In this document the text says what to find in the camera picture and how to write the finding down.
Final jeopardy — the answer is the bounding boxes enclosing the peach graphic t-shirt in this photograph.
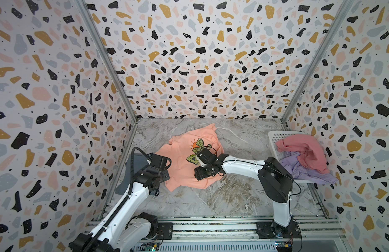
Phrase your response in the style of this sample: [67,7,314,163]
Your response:
[156,123,224,192]

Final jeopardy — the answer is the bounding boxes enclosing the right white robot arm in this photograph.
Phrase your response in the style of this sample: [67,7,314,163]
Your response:
[194,148,294,228]

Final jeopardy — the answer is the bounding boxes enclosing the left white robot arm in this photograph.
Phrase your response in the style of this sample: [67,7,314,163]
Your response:
[69,154,171,252]

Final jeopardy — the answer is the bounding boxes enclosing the white plastic laundry basket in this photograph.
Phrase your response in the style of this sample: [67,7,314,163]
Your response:
[269,131,322,183]

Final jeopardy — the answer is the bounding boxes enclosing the left green circuit board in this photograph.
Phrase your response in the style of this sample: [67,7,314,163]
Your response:
[137,243,160,252]

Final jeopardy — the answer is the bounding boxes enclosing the green circuit board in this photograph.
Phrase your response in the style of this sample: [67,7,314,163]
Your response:
[137,243,160,252]
[275,241,293,252]

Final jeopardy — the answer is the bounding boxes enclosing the lavender t-shirt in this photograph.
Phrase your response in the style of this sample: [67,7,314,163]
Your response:
[280,152,338,185]

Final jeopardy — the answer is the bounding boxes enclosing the dark pink t-shirt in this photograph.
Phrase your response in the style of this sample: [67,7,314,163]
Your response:
[275,134,329,174]

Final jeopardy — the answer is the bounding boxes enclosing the right green circuit board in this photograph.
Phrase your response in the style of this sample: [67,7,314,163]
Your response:
[275,241,293,252]

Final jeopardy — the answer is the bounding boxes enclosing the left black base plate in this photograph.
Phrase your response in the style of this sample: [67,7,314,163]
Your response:
[147,222,174,240]

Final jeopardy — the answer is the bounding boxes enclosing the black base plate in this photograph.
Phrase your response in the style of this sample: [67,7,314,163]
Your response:
[147,222,174,240]
[256,219,302,239]

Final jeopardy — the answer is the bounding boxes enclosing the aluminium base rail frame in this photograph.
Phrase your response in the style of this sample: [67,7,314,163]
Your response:
[84,217,351,252]

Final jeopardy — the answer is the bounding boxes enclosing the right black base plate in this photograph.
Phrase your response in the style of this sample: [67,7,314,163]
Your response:
[256,219,302,239]

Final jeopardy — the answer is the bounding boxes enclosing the left aluminium corner post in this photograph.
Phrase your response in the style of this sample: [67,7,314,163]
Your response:
[75,0,138,125]

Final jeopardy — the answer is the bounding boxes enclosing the aluminium corner post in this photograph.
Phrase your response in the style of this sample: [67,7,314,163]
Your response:
[281,0,352,129]
[75,0,138,125]

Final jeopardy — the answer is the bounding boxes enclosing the right aluminium corner post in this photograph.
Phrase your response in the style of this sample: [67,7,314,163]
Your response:
[281,0,352,129]

